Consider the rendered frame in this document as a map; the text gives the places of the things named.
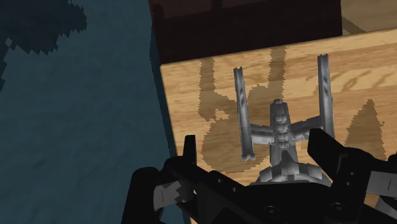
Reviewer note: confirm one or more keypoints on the grey winged figure on base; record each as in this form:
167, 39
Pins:
280, 124

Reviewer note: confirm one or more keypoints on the dark robot stand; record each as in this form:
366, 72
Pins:
248, 31

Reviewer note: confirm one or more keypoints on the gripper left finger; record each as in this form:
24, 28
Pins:
173, 176

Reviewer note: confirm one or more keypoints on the light wooden table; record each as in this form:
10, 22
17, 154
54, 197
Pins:
356, 62

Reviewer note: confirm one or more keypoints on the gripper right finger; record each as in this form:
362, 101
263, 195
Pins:
347, 173

